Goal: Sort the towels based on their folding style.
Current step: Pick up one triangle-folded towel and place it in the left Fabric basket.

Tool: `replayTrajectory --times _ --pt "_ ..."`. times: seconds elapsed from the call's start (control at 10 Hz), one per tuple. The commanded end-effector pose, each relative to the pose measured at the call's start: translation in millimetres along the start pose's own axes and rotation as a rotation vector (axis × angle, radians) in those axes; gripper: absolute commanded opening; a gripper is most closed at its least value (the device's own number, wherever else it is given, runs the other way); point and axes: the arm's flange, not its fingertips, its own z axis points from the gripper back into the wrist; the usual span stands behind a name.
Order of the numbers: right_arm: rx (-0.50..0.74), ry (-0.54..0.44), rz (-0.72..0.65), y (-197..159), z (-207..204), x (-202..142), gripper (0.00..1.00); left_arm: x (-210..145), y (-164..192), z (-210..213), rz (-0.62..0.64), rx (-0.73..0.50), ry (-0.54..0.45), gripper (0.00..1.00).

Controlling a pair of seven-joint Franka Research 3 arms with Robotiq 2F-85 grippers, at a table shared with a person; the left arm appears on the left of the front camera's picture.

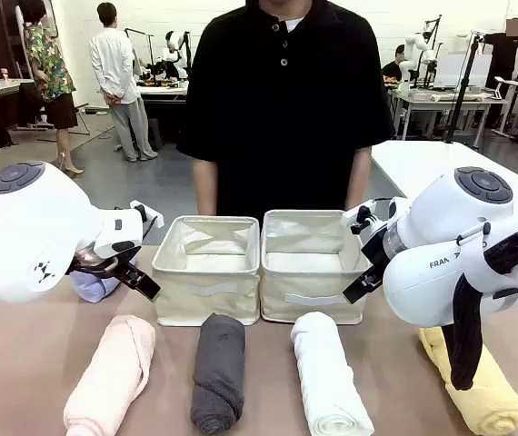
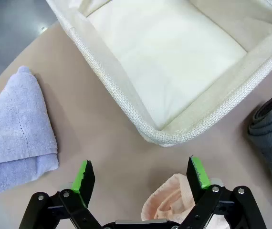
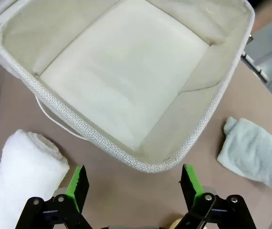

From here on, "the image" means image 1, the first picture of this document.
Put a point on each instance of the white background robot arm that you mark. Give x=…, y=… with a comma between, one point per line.
x=422, y=54
x=173, y=50

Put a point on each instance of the pink towel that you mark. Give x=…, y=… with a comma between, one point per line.
x=113, y=372

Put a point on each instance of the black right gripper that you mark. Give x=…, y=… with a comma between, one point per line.
x=379, y=250

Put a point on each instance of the yellow towel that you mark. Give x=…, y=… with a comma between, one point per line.
x=491, y=399

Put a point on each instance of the bystander in floral shirt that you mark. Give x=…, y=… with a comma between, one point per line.
x=50, y=72

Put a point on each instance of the lavender towel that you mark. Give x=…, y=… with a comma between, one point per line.
x=97, y=288

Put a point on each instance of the person's left forearm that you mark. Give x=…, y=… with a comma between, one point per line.
x=359, y=181

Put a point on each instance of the white towel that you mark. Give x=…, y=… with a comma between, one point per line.
x=322, y=372

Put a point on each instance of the bystander in white clothes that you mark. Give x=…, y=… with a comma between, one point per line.
x=118, y=68

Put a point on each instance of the bystander in black t-shirt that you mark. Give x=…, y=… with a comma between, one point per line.
x=509, y=54

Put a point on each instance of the seated bystander in black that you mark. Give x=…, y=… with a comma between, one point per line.
x=393, y=68

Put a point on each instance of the dark grey towel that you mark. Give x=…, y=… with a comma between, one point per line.
x=220, y=368

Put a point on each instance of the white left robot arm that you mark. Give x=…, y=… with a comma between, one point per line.
x=27, y=227

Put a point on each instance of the black tripod pole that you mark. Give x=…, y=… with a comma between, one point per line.
x=461, y=91

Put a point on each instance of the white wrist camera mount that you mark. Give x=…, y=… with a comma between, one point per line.
x=363, y=215
x=118, y=229

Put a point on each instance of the cream fabric storage bin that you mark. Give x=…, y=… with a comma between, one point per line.
x=304, y=286
x=204, y=290

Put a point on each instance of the grey background work table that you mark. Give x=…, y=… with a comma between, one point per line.
x=445, y=97

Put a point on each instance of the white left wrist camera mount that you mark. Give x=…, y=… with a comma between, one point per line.
x=118, y=229

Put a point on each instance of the person in black polo shirt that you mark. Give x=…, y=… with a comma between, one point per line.
x=286, y=113

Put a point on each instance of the white side table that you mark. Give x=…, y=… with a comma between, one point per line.
x=450, y=168

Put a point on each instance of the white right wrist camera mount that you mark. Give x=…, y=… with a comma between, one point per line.
x=363, y=215

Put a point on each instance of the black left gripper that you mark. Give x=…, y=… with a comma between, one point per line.
x=93, y=262

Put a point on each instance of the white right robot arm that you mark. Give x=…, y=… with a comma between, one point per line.
x=445, y=254

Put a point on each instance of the white background work table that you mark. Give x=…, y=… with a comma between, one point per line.
x=161, y=91

